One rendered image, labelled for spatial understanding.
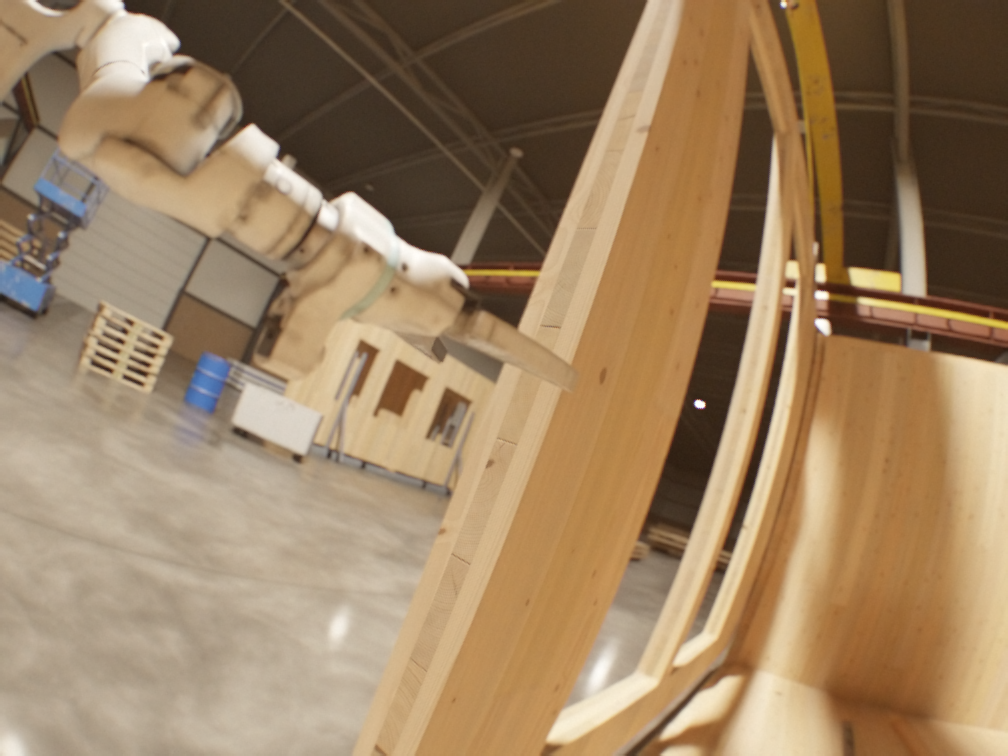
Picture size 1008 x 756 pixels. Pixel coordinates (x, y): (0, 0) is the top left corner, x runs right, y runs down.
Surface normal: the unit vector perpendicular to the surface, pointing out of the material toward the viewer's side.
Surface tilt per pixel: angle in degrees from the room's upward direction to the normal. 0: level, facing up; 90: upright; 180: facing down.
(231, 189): 110
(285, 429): 90
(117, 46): 57
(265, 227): 134
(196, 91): 89
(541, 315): 90
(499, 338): 90
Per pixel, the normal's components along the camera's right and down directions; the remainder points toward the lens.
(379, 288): 0.47, 0.41
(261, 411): 0.30, -0.07
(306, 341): 0.72, 0.22
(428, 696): -0.56, -0.37
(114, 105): 0.06, -0.17
